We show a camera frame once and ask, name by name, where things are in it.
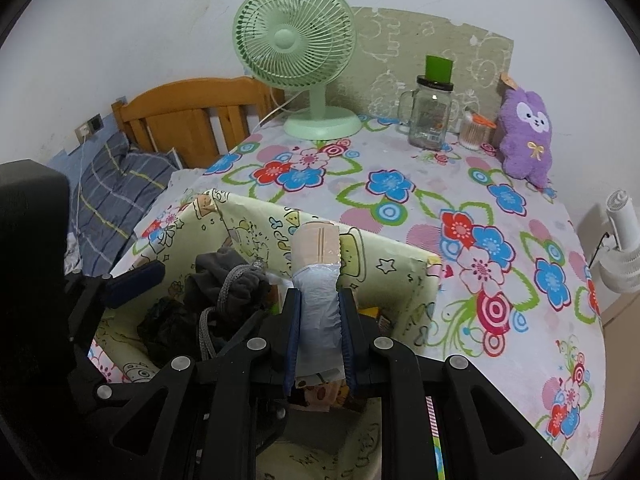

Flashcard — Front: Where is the toothpick jar orange lid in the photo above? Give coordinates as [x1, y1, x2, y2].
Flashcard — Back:
[459, 110, 497, 151]

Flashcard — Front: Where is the black fan cable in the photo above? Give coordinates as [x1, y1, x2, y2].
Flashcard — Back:
[587, 228, 609, 269]

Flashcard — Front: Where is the wall power outlet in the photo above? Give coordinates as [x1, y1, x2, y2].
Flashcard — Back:
[75, 114, 104, 144]

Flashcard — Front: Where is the purple plush bunny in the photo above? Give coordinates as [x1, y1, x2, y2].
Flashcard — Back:
[498, 88, 552, 190]

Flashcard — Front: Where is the yellow brown snack box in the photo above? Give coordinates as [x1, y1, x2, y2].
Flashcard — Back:
[303, 379, 349, 413]

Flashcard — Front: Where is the green patterned board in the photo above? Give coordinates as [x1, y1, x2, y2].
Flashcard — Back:
[319, 5, 516, 126]

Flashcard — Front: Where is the wooden bed headboard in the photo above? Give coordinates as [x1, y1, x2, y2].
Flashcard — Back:
[112, 76, 284, 168]

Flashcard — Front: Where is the grey plaid pillow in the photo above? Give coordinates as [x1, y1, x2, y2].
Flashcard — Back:
[70, 132, 178, 276]

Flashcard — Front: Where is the white fan cable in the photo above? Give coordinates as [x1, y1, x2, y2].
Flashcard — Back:
[257, 84, 306, 126]

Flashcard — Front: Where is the floral tablecloth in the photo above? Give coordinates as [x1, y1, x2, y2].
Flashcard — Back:
[139, 118, 605, 478]

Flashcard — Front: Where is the yellow cartoon storage box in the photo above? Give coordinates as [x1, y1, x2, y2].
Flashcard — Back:
[96, 190, 439, 479]

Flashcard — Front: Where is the white tissue roll pack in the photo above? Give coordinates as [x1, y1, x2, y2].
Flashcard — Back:
[292, 221, 343, 377]

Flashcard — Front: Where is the glass mason jar mug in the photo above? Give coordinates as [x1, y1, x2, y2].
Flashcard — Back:
[397, 76, 454, 151]

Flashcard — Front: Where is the grey drawstring pouch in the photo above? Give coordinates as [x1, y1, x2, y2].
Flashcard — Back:
[183, 246, 273, 361]

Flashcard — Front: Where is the green cup on jar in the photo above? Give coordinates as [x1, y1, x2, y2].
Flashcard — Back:
[424, 55, 454, 84]

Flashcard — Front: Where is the white standing fan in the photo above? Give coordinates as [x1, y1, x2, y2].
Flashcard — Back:
[592, 188, 640, 295]

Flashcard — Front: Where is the black plastic bag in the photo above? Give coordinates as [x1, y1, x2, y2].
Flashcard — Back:
[137, 297, 200, 368]

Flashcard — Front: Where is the green desk fan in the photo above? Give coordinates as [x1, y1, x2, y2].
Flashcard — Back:
[232, 0, 360, 141]

